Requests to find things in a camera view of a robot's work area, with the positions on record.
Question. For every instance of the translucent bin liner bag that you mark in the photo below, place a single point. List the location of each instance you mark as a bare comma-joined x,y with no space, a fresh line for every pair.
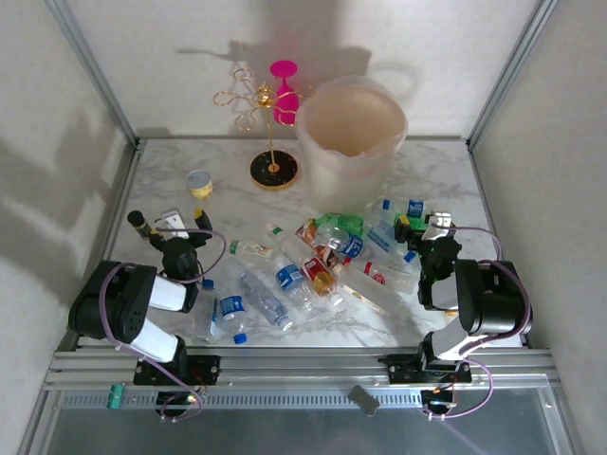
353,111

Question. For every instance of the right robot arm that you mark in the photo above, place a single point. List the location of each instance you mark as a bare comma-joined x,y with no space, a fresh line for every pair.
493,298

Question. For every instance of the yellow tin can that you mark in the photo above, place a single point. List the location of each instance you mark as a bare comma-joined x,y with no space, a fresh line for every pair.
199,189

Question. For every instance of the red label tea bottle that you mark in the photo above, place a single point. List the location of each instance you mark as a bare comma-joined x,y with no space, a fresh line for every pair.
318,277

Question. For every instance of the grey metal sheet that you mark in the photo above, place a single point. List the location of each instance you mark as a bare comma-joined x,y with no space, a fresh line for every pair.
284,436

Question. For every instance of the clear bottle gold label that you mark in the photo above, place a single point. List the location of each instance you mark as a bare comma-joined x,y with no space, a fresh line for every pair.
365,296

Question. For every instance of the pink wine glass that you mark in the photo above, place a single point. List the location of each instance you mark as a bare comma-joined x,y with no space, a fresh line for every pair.
286,102

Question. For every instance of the clear bottle green cap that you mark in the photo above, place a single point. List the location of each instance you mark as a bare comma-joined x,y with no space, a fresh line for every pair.
253,249

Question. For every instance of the small black bottle gold label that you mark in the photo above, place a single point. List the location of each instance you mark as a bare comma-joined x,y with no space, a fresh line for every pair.
137,220

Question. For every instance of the crushed clear bottle blue label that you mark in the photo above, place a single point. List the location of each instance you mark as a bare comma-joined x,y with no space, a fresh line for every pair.
353,244

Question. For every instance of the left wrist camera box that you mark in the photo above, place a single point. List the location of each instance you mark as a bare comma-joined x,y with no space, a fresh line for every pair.
173,223

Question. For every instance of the aluminium back rail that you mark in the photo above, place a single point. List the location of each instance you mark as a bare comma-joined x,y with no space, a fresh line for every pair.
213,138

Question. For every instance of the tall clear plastic bottle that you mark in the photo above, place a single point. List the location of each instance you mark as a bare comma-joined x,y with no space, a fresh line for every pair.
277,234

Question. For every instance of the green soda bottle gold cap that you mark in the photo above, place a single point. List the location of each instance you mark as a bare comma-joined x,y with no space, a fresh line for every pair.
417,225

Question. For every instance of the dark grey clip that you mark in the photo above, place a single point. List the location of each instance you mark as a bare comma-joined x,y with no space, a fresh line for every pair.
362,399

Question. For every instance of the clear bottle blue cap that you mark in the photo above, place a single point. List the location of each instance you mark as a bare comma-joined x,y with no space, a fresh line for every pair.
205,313

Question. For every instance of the crushed orange label bottle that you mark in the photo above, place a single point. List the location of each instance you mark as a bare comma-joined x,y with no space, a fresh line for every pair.
308,234

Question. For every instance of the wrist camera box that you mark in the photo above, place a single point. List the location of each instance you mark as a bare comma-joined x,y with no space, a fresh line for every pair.
441,227
173,223

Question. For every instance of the aluminium side rail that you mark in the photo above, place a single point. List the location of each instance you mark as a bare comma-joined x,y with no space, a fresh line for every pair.
483,189
118,204

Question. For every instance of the white plastic bin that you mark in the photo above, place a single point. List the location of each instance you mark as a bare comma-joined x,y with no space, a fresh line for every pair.
341,196

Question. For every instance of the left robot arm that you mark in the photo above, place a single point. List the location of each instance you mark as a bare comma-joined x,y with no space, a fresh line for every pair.
123,303

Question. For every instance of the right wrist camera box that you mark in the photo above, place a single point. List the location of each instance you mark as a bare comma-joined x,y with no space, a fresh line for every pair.
441,227

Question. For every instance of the green terminal connector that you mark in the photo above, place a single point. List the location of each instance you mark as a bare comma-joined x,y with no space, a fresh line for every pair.
116,397

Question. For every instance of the crushed green plastic bottle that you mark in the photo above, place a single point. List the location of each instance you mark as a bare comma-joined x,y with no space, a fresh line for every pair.
341,220

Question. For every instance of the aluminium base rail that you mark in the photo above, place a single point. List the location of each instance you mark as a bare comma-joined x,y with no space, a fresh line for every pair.
303,367

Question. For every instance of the clear bottle red round label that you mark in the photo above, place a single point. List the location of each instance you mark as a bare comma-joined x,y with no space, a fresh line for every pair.
377,276

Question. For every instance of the aluminium frame post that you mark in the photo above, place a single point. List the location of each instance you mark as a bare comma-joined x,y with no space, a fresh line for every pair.
512,71
95,71

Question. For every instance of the clear ribbed bottle white cap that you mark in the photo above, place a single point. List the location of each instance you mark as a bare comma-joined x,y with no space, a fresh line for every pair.
261,296

